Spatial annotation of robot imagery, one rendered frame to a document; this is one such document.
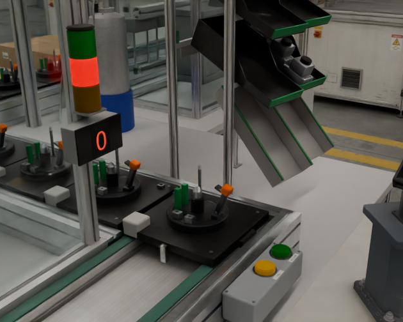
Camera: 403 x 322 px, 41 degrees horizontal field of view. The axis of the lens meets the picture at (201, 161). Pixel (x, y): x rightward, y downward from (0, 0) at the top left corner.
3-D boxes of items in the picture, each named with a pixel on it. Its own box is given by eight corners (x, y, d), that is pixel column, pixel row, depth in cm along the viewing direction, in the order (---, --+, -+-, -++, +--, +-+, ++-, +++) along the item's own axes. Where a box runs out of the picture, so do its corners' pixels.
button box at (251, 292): (301, 275, 113) (303, 250, 111) (254, 332, 97) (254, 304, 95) (272, 264, 117) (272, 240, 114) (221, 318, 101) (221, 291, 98)
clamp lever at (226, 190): (222, 213, 118) (234, 187, 114) (218, 217, 117) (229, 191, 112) (210, 204, 119) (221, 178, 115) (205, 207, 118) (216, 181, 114)
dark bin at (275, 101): (300, 97, 134) (313, 73, 129) (268, 109, 125) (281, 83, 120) (224, 38, 145) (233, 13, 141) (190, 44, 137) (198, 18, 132)
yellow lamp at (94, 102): (107, 107, 102) (105, 82, 100) (88, 114, 98) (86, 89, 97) (87, 103, 105) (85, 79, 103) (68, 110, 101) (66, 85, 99)
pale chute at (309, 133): (323, 153, 152) (334, 145, 149) (297, 167, 143) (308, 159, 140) (270, 73, 157) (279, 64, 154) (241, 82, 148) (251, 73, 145)
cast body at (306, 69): (309, 86, 141) (320, 64, 136) (299, 89, 138) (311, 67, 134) (286, 68, 144) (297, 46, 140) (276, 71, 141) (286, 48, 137)
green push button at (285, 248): (293, 255, 111) (293, 246, 110) (284, 264, 108) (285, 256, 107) (276, 249, 113) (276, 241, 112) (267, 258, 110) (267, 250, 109)
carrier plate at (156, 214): (268, 218, 125) (269, 210, 125) (213, 268, 107) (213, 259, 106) (185, 193, 138) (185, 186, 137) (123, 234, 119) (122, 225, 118)
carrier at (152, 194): (180, 192, 138) (178, 147, 134) (117, 232, 120) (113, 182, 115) (110, 172, 151) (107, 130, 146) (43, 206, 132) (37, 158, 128)
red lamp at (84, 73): (105, 82, 100) (102, 55, 98) (86, 88, 97) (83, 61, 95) (85, 78, 103) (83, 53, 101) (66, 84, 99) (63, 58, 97)
